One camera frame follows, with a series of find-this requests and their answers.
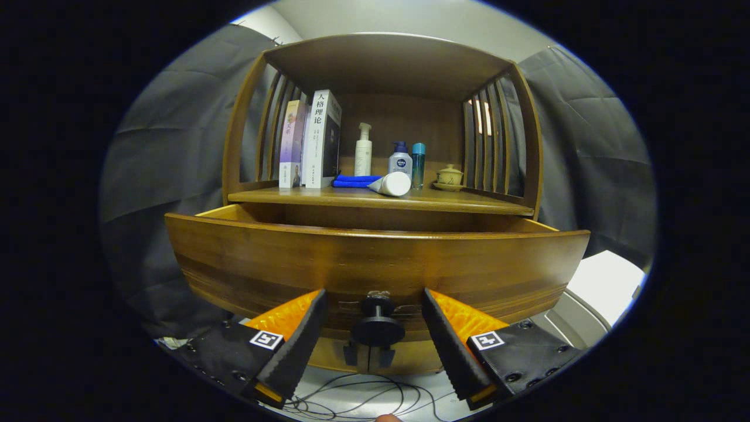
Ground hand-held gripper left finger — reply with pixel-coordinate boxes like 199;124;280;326
179;288;329;410

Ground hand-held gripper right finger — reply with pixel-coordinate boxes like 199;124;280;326
422;287;587;411

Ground black round drawer knob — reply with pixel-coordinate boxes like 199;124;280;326
350;291;406;346

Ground brown wooden drawer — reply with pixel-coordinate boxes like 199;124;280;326
165;203;591;342

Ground white green toothpaste tube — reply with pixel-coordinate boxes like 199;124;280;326
367;171;412;198

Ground wooden cabinet door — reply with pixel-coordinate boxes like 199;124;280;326
308;337;371;375
369;337;446;376

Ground brown wooden countertop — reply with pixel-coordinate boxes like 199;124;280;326
227;182;535;217

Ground brown wooden cabinet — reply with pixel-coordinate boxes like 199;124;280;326
221;32;544;376

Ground white flat panel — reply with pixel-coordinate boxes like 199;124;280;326
565;250;646;326

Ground beige lidded teacup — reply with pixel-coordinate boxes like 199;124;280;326
432;164;465;192

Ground blue folded cloth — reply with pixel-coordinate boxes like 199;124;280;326
332;174;383;189

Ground teal bottle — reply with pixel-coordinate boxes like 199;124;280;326
411;142;427;189

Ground white bottle with blue pump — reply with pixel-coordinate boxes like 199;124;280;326
388;141;413;176

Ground purple book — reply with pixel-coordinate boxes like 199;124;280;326
279;100;308;189

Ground thick white and black book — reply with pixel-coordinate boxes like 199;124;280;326
301;89;343;189

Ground black floor cable tangle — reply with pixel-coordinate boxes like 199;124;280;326
287;372;463;422

